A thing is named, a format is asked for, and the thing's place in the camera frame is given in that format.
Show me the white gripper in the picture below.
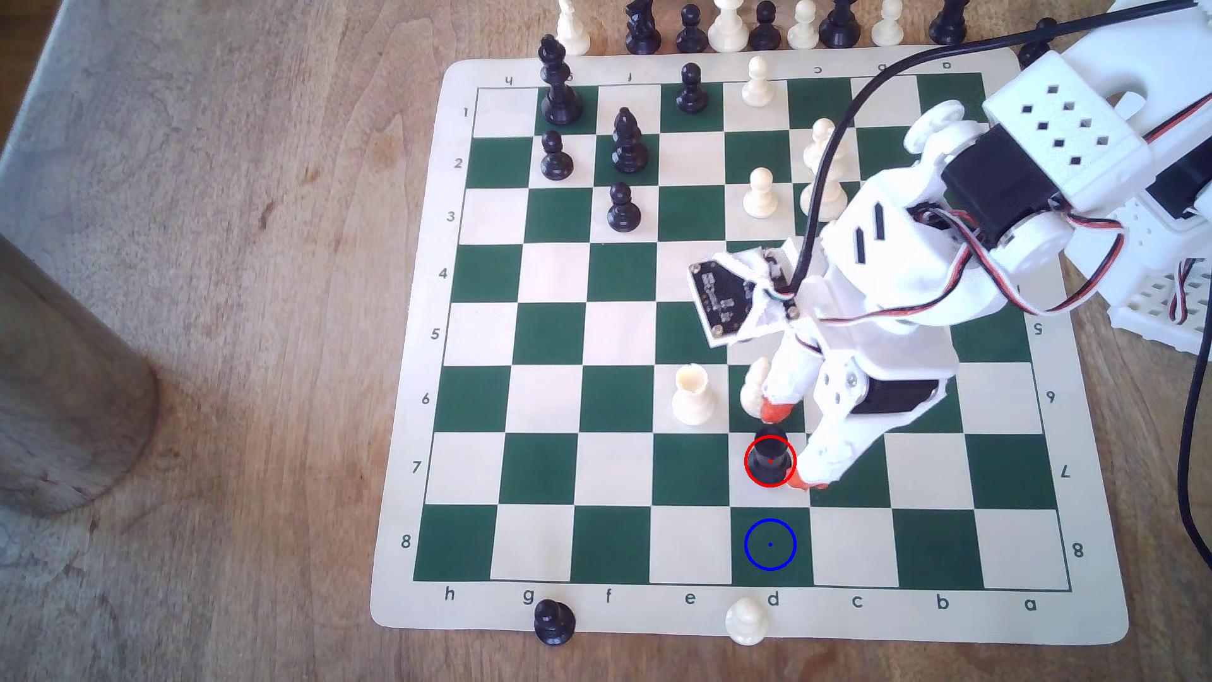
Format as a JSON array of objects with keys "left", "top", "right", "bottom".
[{"left": 759, "top": 317, "right": 960, "bottom": 492}]

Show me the black chess rook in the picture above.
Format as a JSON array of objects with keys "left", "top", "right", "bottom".
[{"left": 745, "top": 426, "right": 795, "bottom": 489}]

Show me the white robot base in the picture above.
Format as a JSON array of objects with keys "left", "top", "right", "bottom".
[{"left": 1106, "top": 256, "right": 1212, "bottom": 358}]

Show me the white chess rook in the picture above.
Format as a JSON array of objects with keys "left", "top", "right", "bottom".
[{"left": 670, "top": 364, "right": 717, "bottom": 428}]

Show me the green white chess mat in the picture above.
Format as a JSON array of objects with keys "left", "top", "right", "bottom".
[{"left": 369, "top": 42, "right": 1130, "bottom": 648}]

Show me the black chess pawn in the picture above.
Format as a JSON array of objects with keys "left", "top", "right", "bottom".
[
  {"left": 540, "top": 129, "right": 575, "bottom": 182},
  {"left": 606, "top": 181, "right": 642, "bottom": 233},
  {"left": 533, "top": 599, "right": 577, "bottom": 648},
  {"left": 749, "top": 2, "right": 783, "bottom": 51},
  {"left": 675, "top": 63, "right": 710, "bottom": 115},
  {"left": 1021, "top": 17, "right": 1058, "bottom": 69},
  {"left": 675, "top": 4, "right": 710, "bottom": 54}
]

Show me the black chess bishop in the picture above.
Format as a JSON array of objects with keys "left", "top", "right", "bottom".
[{"left": 610, "top": 107, "right": 650, "bottom": 174}]

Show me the black tall chess piece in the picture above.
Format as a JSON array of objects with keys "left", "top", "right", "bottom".
[
  {"left": 819, "top": 0, "right": 862, "bottom": 49},
  {"left": 929, "top": 0, "right": 971, "bottom": 45}
]

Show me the white tall chess piece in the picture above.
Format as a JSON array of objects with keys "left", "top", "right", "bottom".
[{"left": 708, "top": 0, "right": 750, "bottom": 53}]

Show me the black chess king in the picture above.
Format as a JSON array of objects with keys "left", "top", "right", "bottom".
[{"left": 536, "top": 35, "right": 585, "bottom": 127}]

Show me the black chess knight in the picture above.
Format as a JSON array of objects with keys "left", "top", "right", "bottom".
[{"left": 624, "top": 0, "right": 663, "bottom": 55}]

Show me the white chess bishop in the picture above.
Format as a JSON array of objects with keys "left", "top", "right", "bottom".
[{"left": 554, "top": 0, "right": 592, "bottom": 56}]

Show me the red white black servo wire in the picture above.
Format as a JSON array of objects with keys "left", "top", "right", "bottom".
[{"left": 795, "top": 208, "right": 990, "bottom": 328}]

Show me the black camera circuit board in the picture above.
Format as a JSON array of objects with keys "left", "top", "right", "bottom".
[{"left": 688, "top": 248, "right": 801, "bottom": 344}]

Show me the black camera cable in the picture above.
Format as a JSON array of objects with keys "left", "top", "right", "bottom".
[{"left": 784, "top": 0, "right": 1199, "bottom": 290}]

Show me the black power cable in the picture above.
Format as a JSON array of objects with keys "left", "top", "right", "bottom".
[{"left": 1176, "top": 317, "right": 1212, "bottom": 571}]

